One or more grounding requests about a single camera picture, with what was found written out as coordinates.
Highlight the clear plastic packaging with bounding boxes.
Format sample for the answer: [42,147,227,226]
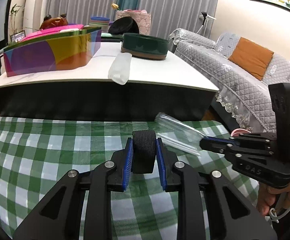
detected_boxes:
[155,113,206,156]

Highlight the black fabric roll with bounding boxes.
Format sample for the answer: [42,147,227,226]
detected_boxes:
[132,130,156,174]

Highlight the right hand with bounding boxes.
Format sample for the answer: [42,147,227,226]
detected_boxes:
[256,177,290,217]

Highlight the pink plastic basin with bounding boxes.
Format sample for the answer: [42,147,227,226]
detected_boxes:
[230,128,251,137]

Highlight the grey quilted sofa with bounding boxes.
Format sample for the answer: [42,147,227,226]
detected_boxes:
[170,28,290,132]

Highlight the white black coffee table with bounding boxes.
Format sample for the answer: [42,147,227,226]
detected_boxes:
[0,42,218,121]

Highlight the green checkered cloth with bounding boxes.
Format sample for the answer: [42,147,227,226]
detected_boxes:
[0,116,261,240]

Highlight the orange cushion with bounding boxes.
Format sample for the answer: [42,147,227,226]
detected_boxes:
[228,37,274,81]

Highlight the dark green round container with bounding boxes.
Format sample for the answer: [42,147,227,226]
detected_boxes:
[121,33,169,60]

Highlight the translucent plastic bottle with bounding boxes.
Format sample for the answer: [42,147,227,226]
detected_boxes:
[108,53,132,85]

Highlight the grey curtain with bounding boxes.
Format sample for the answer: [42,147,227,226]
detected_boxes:
[44,0,218,38]

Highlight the pink patterned basket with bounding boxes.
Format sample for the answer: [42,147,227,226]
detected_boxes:
[115,9,152,35]

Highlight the black bowl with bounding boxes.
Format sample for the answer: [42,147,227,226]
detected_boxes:
[108,17,140,35]

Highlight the stacked coloured bowls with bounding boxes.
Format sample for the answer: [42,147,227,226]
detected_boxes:
[89,16,110,33]

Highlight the colourful tin box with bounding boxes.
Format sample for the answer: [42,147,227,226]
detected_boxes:
[3,27,102,77]

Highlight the red brown figurine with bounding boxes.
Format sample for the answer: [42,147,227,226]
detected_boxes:
[39,14,69,30]

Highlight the white standing air conditioner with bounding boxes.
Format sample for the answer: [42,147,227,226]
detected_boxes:
[23,0,47,35]

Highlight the small photo frame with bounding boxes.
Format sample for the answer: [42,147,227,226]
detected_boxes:
[10,30,26,43]

